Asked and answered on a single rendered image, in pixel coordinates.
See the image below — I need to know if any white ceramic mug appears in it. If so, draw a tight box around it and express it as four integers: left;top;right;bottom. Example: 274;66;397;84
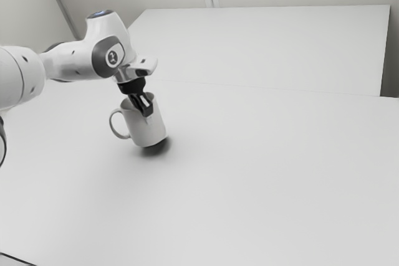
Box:
108;92;170;148

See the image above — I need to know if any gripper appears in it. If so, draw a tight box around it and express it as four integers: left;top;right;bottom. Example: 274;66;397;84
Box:
117;78;154;126

